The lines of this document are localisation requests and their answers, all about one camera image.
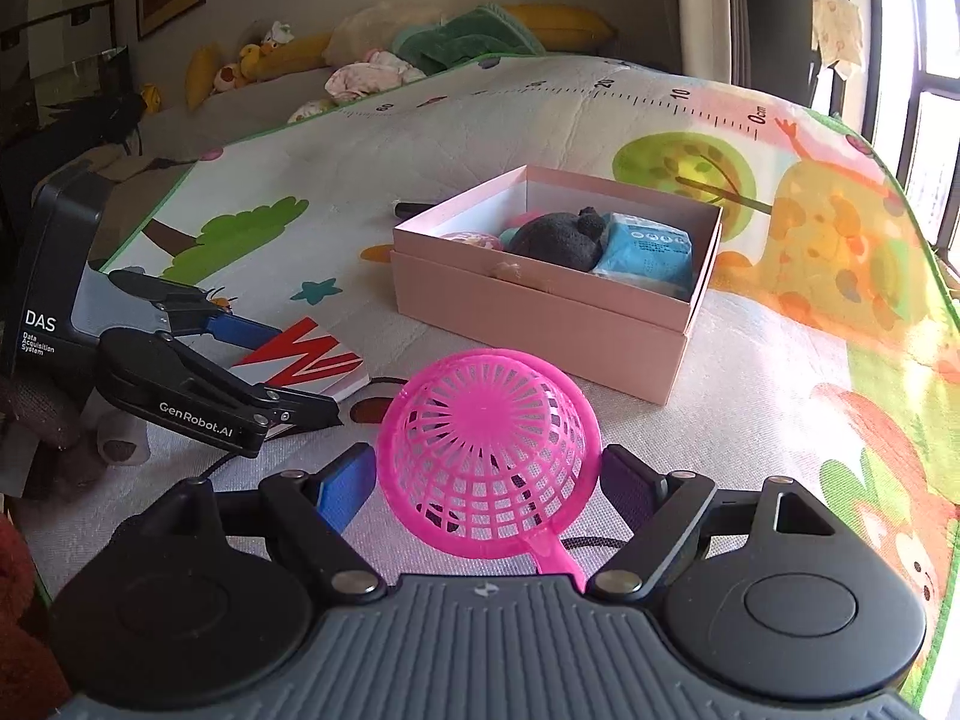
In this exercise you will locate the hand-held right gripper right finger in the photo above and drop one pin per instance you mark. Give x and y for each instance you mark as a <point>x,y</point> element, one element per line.
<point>634,491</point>

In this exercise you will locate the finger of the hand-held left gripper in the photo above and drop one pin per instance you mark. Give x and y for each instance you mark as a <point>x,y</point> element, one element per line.
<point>300,406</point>
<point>240,328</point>

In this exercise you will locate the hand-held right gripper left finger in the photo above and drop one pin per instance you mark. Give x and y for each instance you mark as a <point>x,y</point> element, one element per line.
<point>345,491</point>

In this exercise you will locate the red and white notebook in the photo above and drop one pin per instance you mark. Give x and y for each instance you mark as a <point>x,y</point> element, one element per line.
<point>300,360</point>

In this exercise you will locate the pink plastic basket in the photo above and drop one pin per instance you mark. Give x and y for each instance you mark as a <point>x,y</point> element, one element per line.
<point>487,450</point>

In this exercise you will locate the pink cardboard box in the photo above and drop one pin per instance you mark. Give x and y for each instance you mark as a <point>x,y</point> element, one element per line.
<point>540,322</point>

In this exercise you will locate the pink pig toy figure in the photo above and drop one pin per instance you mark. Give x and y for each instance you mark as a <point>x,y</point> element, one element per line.
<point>469,240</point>

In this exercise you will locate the blue tissue packet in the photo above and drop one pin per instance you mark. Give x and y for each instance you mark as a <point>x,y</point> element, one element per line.
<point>645,247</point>

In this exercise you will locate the black plush toy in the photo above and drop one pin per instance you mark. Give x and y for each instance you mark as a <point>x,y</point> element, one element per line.
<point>555,240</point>

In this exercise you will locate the printed play mat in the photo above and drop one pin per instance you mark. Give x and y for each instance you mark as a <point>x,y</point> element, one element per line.
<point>750,465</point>

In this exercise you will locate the dark cloth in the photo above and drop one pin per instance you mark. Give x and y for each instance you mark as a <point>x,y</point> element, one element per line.
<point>105,120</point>

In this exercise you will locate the black pen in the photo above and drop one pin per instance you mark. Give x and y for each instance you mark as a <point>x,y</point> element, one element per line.
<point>411,208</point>

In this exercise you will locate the grey sofa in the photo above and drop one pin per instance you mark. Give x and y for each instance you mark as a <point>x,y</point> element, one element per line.
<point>247,116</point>

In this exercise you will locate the small yellow round toy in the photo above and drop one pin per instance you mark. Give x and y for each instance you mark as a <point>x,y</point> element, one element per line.
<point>151,99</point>

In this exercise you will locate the black framed glass tank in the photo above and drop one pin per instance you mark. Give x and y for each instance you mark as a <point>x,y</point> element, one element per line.
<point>60,67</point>

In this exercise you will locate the small floral cloth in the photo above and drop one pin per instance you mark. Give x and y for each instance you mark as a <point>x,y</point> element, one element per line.
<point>311,111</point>

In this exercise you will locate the spotted mushroom plush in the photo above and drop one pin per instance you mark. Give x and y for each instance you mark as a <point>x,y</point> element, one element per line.
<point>227,79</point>

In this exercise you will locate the curved yellow plush pillow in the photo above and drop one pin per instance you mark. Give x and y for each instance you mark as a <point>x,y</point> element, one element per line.
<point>201,75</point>

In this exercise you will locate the yellow duck plush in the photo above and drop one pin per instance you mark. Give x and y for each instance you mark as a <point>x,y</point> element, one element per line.
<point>250,60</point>

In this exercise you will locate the long yellow plush pillow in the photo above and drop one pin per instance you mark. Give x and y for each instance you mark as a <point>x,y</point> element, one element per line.
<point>300,56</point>

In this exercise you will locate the pink baby clothes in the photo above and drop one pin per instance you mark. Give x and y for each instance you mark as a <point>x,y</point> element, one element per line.
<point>371,76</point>

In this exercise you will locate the white plush toy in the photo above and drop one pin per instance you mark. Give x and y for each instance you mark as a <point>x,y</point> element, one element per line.
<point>277,36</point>

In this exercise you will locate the person's brown fleece clothing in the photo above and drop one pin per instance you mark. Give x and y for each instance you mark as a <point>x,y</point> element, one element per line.
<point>22,615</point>

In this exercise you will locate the beige pillow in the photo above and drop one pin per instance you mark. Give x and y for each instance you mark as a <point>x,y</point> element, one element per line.
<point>375,26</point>

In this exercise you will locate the grey curtain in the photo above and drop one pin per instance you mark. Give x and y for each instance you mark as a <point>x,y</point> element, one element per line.
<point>720,7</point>

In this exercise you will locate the hanging patterned baby garment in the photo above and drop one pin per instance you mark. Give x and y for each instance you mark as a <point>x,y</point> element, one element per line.
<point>836,34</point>

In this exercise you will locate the black window frame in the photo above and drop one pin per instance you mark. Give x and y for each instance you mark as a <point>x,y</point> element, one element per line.
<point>874,52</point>

